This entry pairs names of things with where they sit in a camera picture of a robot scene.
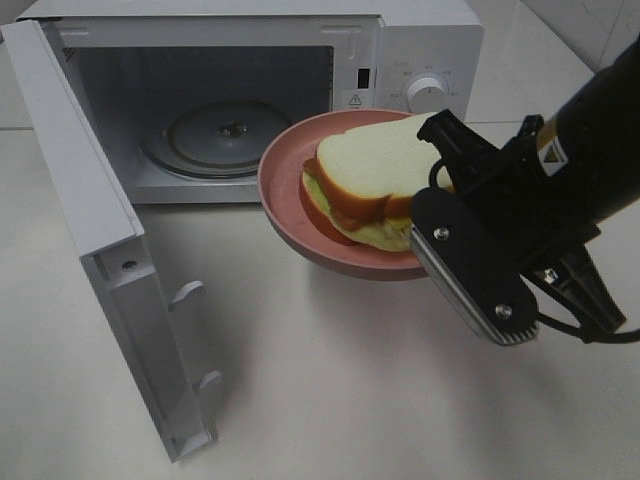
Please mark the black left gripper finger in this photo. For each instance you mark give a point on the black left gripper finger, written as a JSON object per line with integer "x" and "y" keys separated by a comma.
{"x": 573, "y": 281}

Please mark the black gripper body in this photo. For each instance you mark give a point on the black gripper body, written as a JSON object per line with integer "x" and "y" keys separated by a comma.
{"x": 531, "y": 221}

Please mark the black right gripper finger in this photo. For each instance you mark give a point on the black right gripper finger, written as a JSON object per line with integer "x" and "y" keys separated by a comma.
{"x": 458, "y": 145}

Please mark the sandwich with white bread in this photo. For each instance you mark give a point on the sandwich with white bread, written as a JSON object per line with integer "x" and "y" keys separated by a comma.
{"x": 358, "y": 186}

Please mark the pink round plate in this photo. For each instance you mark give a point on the pink round plate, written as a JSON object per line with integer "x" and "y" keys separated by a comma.
{"x": 278, "y": 182}

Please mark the white microwave door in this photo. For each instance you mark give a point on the white microwave door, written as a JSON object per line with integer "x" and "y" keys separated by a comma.
{"x": 156, "y": 330}

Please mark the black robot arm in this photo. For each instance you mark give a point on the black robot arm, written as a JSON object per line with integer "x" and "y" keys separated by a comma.
{"x": 596, "y": 137}

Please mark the white upper power knob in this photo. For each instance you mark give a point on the white upper power knob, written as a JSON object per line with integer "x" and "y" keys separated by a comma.
{"x": 426, "y": 93}

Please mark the white warning label sticker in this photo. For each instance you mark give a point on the white warning label sticker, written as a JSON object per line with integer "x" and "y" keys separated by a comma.
{"x": 355, "y": 99}

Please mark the glass microwave turntable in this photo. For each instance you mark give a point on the glass microwave turntable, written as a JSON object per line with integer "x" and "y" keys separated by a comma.
{"x": 220, "y": 140}

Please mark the white microwave oven body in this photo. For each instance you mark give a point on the white microwave oven body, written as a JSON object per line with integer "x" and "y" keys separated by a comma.
{"x": 144, "y": 63}

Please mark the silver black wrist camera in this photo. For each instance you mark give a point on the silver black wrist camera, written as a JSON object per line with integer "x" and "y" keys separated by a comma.
{"x": 481, "y": 283}

